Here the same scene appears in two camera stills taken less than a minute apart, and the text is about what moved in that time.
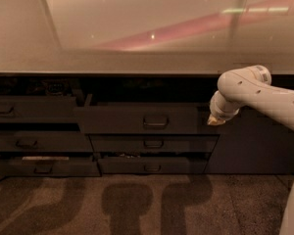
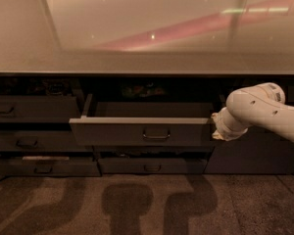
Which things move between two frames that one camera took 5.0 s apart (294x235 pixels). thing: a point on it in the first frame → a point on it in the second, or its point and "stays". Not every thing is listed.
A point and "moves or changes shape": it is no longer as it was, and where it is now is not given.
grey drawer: x=32 y=109 stays
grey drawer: x=136 y=120 moves or changes shape
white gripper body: x=221 y=115 → x=222 y=125
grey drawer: x=40 y=141 stays
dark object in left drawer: x=57 y=87 stays
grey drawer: x=153 y=165 stays
